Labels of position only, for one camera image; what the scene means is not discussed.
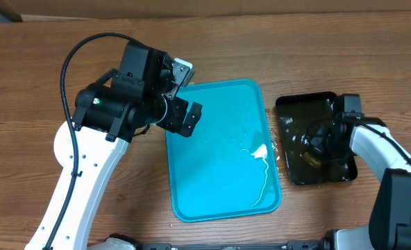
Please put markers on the yellow green sponge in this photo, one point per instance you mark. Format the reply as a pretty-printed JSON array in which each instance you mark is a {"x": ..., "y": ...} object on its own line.
[{"x": 312, "y": 159}]

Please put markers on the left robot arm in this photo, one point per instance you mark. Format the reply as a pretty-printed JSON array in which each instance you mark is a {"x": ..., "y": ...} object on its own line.
[{"x": 110, "y": 112}]

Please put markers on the white plate red stain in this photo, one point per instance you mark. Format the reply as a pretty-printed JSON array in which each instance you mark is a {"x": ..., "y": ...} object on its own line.
[{"x": 62, "y": 145}]

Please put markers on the black plastic tray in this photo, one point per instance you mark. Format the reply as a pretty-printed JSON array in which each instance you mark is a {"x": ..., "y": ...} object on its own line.
[{"x": 294, "y": 113}]

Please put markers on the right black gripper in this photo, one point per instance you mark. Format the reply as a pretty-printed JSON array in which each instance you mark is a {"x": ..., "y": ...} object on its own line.
[{"x": 319, "y": 146}]

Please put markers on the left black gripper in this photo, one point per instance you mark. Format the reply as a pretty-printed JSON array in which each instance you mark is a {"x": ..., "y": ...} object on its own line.
[{"x": 176, "y": 109}]

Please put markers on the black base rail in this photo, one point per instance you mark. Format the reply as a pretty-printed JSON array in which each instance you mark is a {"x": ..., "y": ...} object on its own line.
[{"x": 290, "y": 245}]

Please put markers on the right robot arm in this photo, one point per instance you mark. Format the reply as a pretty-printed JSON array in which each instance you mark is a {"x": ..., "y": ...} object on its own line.
[{"x": 389, "y": 224}]

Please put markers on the teal plastic tray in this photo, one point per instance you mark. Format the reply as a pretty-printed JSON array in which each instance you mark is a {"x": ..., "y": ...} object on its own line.
[{"x": 227, "y": 167}]

